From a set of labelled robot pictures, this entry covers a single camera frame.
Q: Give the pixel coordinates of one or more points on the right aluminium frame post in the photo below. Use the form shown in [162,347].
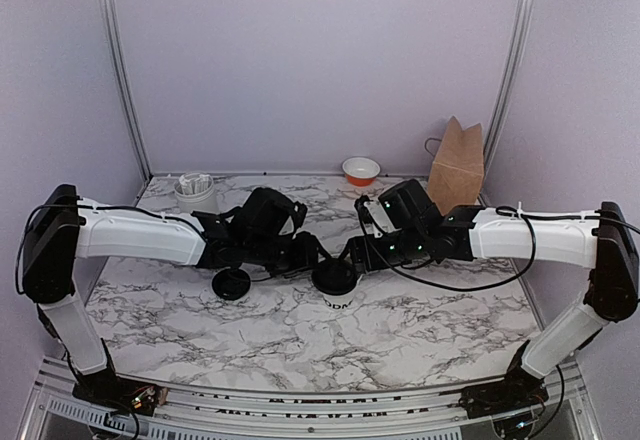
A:
[515,55]

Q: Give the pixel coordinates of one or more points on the brown paper bag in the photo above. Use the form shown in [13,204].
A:
[457,172]

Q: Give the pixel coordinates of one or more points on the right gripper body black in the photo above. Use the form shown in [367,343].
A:
[408,247]

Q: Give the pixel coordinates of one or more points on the grey cylindrical canister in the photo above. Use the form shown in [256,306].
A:
[206,202]

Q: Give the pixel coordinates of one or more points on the white sugar packets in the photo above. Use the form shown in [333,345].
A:
[191,184]

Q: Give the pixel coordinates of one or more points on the front aluminium rail base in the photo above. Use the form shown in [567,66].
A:
[164,410]

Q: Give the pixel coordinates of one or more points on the black plastic cup lid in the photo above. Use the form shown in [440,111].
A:
[334,277]

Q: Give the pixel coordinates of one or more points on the aluminium frame post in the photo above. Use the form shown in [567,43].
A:
[124,89]
[515,55]

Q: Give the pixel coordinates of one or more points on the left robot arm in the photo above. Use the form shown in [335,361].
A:
[69,227]

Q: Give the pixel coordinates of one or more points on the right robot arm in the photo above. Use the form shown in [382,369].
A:
[599,241]

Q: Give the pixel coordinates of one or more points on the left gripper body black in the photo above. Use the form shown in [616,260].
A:
[282,261]

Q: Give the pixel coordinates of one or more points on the orange white bowl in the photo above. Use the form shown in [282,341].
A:
[360,171]

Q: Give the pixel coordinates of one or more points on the left aluminium frame post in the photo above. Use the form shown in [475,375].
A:
[124,89]

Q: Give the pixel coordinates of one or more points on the white paper cup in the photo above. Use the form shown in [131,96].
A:
[340,301]

